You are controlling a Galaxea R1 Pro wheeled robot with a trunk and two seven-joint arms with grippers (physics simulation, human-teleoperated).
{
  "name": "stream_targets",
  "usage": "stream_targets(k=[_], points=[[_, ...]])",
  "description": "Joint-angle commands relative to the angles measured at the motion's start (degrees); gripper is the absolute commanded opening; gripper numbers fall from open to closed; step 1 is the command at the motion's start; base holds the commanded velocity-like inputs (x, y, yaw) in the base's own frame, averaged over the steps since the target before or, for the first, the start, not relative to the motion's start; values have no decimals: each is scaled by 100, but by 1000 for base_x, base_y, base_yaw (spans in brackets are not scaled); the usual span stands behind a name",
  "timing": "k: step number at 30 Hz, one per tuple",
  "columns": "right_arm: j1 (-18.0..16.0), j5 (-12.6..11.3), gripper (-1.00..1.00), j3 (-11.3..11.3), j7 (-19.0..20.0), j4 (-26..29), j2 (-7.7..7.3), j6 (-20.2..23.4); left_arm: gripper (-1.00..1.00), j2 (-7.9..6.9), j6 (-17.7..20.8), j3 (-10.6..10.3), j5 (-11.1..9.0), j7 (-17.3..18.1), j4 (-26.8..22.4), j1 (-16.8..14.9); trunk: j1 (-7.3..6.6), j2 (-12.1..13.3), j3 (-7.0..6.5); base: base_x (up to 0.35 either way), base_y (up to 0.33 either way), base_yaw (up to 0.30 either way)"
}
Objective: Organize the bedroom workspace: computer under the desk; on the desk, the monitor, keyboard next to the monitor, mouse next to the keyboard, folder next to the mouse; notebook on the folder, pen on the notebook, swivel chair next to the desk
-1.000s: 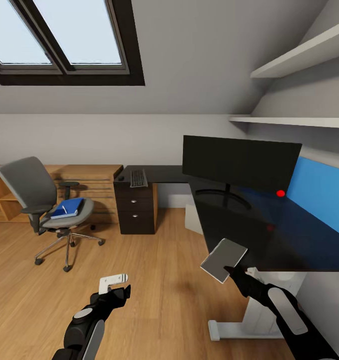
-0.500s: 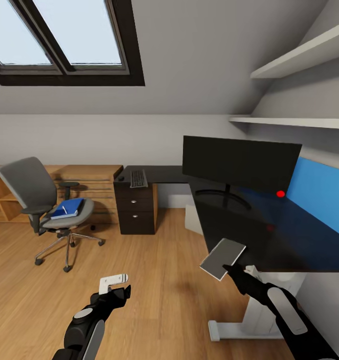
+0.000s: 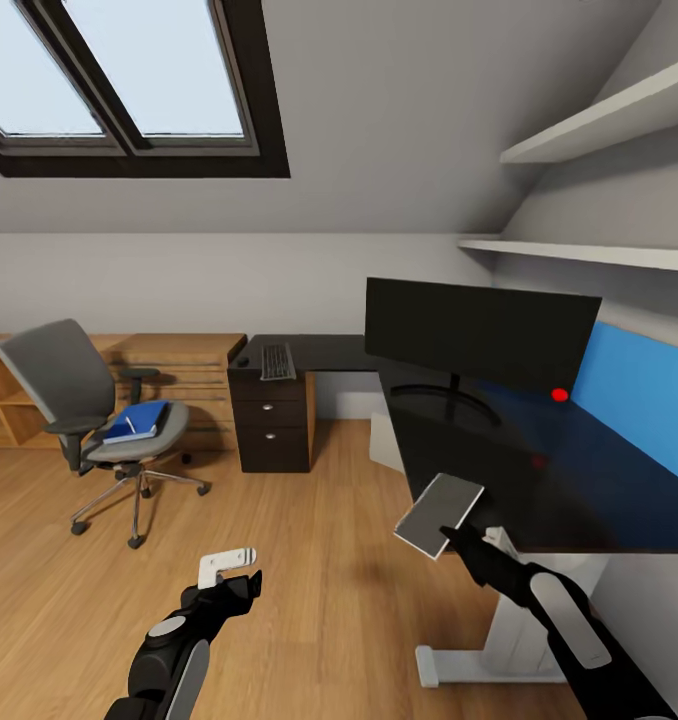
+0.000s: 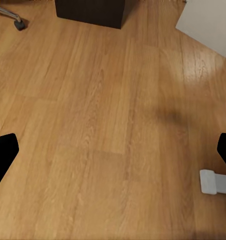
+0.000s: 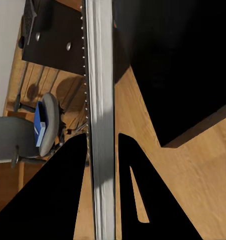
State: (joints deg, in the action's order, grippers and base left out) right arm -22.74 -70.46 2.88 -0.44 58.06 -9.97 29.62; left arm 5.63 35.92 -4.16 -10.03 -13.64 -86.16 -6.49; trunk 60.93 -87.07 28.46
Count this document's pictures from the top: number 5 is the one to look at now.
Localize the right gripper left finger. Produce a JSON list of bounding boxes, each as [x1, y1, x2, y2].
[[0, 133, 89, 240]]

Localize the keyboard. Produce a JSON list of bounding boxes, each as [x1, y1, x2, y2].
[[23, 0, 37, 45]]

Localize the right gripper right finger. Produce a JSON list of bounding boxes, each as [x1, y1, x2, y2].
[[118, 133, 203, 240]]

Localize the swivel chair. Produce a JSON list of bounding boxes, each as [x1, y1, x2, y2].
[[0, 92, 89, 169]]

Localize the notebook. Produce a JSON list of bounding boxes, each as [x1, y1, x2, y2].
[[80, 0, 116, 240]]

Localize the folder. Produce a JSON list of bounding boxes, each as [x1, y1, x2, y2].
[[33, 101, 46, 147]]

